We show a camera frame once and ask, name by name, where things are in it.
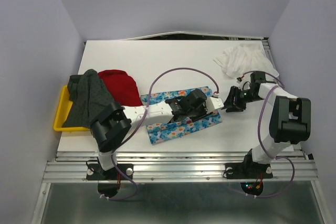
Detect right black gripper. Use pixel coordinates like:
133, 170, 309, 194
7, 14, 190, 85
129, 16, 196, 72
223, 85, 263, 112

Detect blue floral skirt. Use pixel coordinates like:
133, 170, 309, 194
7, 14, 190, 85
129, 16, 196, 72
146, 89, 223, 145

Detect white pleated skirt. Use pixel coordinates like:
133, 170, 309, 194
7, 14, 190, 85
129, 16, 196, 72
213, 43, 279, 79

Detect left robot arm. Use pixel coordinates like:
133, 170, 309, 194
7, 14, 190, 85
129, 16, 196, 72
90, 89, 224, 179

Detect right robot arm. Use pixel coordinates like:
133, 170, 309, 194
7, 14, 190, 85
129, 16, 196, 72
223, 71, 311, 179

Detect red skirt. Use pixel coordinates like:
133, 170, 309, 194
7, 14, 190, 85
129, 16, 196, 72
98, 70, 142, 106

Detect dark grey dotted skirt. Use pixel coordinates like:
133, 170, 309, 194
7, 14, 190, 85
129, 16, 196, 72
63, 69, 114, 128

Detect yellow plastic tray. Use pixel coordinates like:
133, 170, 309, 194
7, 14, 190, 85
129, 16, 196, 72
53, 86, 89, 132

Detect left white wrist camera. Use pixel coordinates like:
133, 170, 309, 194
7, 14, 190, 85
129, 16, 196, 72
206, 97, 224, 113

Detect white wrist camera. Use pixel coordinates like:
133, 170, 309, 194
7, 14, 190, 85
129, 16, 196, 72
206, 97, 224, 113
237, 76, 250, 90

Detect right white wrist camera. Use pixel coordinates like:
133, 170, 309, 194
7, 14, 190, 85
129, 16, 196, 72
237, 76, 250, 90

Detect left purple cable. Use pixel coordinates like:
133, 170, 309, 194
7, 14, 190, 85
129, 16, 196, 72
98, 67, 221, 200

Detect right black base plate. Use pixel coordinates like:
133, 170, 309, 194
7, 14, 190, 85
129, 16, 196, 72
223, 163, 273, 179

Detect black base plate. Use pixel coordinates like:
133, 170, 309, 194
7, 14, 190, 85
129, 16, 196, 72
223, 163, 273, 179
86, 163, 134, 181

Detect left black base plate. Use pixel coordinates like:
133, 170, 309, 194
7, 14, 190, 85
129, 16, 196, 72
86, 163, 134, 181

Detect aluminium rail frame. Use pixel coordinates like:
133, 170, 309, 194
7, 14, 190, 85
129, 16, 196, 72
31, 35, 331, 224

